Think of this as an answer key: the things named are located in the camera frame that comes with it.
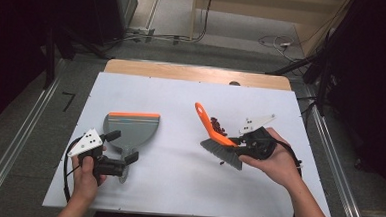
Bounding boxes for white floor cable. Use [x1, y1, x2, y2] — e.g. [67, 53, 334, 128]
[257, 34, 298, 63]

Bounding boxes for person's left hand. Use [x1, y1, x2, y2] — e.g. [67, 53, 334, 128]
[69, 143, 109, 202]

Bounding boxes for person's right hand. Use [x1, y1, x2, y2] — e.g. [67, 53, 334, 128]
[237, 125, 306, 190]

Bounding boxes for grey dustpan with orange edge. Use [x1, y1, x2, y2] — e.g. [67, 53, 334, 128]
[100, 110, 162, 187]

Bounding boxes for black stand legs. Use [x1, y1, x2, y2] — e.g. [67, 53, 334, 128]
[43, 27, 113, 93]
[264, 25, 339, 117]

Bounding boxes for grey power strip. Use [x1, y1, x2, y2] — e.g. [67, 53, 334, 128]
[128, 25, 156, 38]

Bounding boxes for dark curtain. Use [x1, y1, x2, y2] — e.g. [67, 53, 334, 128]
[316, 0, 386, 200]
[0, 0, 98, 141]

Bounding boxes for light wooden frame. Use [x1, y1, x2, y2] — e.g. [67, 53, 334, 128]
[190, 0, 355, 60]

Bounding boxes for black cabinet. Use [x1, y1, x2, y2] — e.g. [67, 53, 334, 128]
[87, 0, 140, 48]

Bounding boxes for pile of red beans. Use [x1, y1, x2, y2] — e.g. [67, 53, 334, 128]
[207, 116, 230, 166]

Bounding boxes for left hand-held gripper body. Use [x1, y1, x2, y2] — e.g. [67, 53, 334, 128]
[66, 126, 129, 186]

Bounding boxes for orange-handled grey brush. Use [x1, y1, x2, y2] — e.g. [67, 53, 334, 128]
[191, 102, 247, 171]

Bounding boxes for white table cover sheet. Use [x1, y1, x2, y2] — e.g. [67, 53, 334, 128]
[41, 69, 340, 217]

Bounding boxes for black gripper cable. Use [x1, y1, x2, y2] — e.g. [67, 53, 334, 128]
[271, 139, 304, 217]
[61, 136, 83, 205]

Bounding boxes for wooden table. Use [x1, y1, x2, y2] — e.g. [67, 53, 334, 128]
[102, 58, 293, 92]

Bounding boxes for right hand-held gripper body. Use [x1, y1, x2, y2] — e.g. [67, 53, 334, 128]
[237, 112, 280, 162]

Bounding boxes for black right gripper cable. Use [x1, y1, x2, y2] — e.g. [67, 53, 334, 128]
[271, 139, 304, 217]

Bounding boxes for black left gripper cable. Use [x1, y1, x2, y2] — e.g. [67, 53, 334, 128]
[61, 136, 83, 205]

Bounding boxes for metal floor rail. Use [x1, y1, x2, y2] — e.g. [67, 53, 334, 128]
[0, 56, 66, 217]
[296, 90, 378, 217]

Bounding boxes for black hanging cable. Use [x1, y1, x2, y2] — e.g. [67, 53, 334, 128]
[188, 0, 215, 43]

